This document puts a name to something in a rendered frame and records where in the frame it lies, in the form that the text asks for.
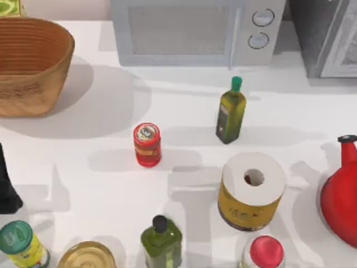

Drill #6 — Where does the tall green-capped olive oil bottle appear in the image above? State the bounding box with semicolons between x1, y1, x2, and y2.
215;75;247;145

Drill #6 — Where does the white paper roll yellow wrap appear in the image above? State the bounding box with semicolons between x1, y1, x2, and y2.
217;152;287;232

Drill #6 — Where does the pale microwave oven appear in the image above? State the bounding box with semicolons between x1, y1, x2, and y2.
109;0;287;71

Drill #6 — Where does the black-capped green oil bottle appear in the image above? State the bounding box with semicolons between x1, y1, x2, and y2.
140;214;184;268

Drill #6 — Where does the microwave knob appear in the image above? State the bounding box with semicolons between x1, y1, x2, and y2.
247;31;271;51
252;8;276;27

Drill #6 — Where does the clear jar with red lid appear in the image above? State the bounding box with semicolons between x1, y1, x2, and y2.
238;235;286;268

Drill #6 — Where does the brown woven basket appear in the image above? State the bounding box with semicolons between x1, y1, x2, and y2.
0;17;76;118

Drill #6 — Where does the red funnel-shaped bottle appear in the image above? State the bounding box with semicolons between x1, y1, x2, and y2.
320;134;357;248

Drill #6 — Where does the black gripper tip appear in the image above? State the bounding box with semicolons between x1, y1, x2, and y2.
0;142;24;215

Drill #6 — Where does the yellow jar with green lid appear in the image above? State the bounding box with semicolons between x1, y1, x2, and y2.
0;219;51;268

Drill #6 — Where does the green patterned box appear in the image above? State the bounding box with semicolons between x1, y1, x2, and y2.
0;0;28;18

